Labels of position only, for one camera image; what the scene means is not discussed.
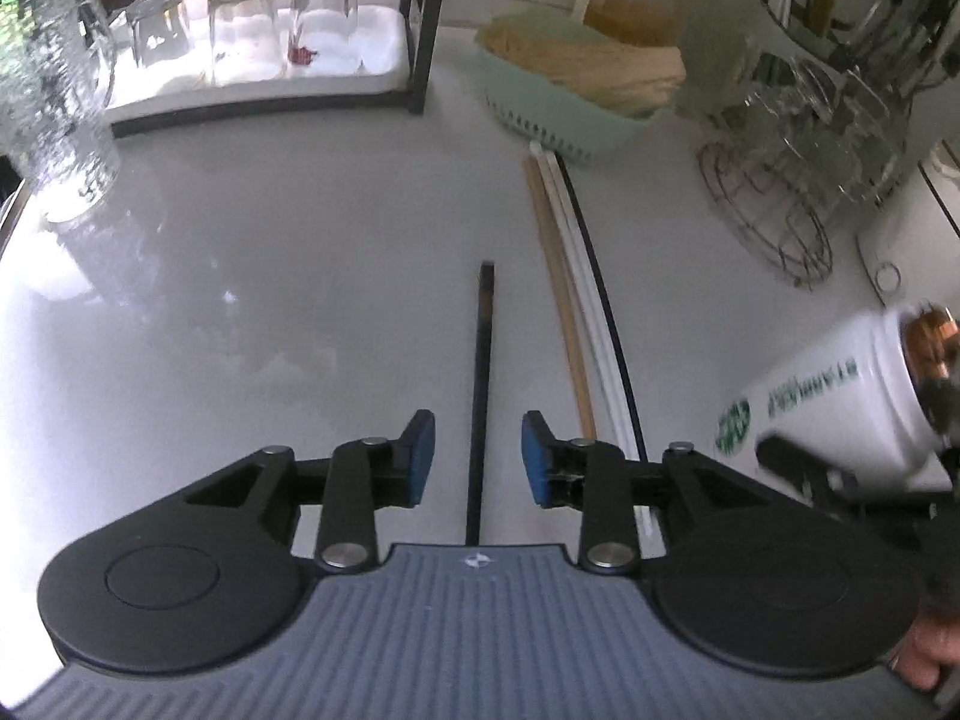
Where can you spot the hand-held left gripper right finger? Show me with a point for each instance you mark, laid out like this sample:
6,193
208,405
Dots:
536,461

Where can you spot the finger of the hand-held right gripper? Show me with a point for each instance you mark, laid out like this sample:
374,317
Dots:
806,476
945,416

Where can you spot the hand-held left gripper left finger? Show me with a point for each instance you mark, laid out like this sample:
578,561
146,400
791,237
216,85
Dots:
420,457

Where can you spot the white mug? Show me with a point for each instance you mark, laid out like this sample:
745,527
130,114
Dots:
825,405

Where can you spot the black chopstick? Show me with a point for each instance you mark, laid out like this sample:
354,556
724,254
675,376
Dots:
592,277
480,390

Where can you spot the wooden chopstick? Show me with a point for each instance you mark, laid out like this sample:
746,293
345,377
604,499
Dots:
559,300

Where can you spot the person's right hand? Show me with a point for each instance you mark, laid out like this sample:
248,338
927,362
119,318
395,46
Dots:
934,649

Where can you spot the white electric cooker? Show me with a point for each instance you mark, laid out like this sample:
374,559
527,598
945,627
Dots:
922,240

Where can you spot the clear stemmed glass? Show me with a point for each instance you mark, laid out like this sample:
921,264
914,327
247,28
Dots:
780,112
862,142

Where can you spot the green plastic basket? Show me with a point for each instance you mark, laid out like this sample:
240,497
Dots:
555,120

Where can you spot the dried noodles bundle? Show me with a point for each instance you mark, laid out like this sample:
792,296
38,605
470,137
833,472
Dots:
600,67

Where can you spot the clear glass jar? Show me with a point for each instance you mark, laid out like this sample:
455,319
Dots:
712,82

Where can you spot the black dish rack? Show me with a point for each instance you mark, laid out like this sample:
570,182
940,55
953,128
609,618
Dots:
424,30

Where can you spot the white drip tray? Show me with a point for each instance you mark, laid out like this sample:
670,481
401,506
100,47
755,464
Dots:
375,30

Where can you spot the green chopstick holder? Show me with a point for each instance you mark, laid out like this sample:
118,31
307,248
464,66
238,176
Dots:
757,22

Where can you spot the red-marked clear drinking glass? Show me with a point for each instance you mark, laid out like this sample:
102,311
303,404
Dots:
326,7

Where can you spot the textured glass mug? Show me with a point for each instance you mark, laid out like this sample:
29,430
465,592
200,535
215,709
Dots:
52,112

